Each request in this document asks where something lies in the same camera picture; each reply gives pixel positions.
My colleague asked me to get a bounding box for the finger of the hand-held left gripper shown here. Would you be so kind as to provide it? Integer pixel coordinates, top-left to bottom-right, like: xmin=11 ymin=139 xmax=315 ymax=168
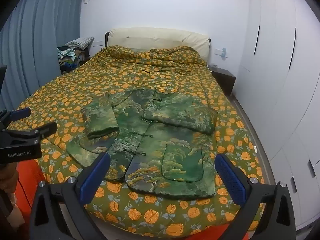
xmin=2 ymin=122 xmax=58 ymax=141
xmin=4 ymin=107 xmax=32 ymax=130

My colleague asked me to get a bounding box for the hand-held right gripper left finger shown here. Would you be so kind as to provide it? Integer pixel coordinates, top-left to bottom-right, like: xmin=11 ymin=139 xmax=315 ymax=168
xmin=29 ymin=152 xmax=111 ymax=240

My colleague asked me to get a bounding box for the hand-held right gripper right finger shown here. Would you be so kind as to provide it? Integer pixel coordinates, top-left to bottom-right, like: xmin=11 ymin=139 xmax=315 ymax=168
xmin=212 ymin=153 xmax=297 ymax=240

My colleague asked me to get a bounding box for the green printed padded jacket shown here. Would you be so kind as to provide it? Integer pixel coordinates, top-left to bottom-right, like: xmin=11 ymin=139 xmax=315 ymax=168
xmin=65 ymin=88 xmax=218 ymax=200

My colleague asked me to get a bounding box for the person's left forearm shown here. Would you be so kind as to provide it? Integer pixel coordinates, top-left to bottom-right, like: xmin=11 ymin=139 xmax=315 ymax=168
xmin=0 ymin=164 xmax=20 ymax=207

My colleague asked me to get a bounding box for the pile of clothes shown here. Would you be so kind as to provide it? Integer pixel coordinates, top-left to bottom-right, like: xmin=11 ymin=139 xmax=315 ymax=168
xmin=57 ymin=45 xmax=90 ymax=75

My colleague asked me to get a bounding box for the orange bed sheet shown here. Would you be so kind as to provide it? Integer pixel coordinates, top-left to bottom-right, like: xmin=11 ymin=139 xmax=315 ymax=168
xmin=15 ymin=159 xmax=259 ymax=240

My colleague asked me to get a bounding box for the green quilt with orange flowers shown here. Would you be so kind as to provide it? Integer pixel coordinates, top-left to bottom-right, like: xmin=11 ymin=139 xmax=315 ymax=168
xmin=15 ymin=45 xmax=266 ymax=238

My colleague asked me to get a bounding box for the blue curtain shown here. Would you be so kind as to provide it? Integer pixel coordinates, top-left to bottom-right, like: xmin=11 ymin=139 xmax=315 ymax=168
xmin=0 ymin=0 xmax=84 ymax=110

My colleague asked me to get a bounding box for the checked pillow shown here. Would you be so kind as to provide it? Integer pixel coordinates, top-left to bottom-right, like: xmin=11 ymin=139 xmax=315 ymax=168
xmin=65 ymin=36 xmax=95 ymax=49

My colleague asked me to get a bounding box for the dark nightstand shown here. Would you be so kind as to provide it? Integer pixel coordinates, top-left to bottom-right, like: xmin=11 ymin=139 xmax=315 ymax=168
xmin=209 ymin=66 xmax=237 ymax=96

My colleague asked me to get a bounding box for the white wardrobe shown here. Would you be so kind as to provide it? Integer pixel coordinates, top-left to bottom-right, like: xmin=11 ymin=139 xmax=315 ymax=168
xmin=235 ymin=0 xmax=320 ymax=205

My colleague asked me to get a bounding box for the cream padded headboard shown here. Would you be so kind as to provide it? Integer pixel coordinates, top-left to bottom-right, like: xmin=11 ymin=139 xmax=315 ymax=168
xmin=105 ymin=28 xmax=211 ymax=60

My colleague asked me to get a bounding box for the wall socket with blue plug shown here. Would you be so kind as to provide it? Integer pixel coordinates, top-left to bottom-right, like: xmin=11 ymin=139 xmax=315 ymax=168
xmin=215 ymin=47 xmax=229 ymax=60

